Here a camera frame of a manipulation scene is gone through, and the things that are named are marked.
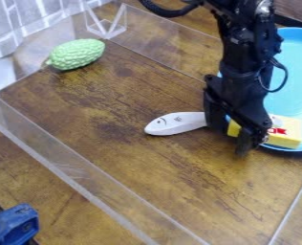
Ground clear acrylic barrier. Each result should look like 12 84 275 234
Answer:
0 99 210 245

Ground yellow butter block toy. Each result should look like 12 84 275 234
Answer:
227 114 302 149

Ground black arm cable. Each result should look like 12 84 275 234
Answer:
136 0 203 19

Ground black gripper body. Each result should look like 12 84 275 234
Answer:
203 62 272 140

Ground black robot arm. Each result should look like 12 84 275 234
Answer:
203 0 286 156

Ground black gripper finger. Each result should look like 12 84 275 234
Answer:
203 100 227 133
235 127 264 157

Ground white checkered cloth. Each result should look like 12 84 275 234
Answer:
0 0 90 57

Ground blue round plastic tray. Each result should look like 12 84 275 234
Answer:
216 27 302 152

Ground green bumpy gourd toy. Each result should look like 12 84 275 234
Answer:
46 38 106 71

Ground clear acrylic corner bracket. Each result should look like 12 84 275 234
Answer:
83 0 127 40

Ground white wooden fish toy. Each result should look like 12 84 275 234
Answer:
144 112 207 136

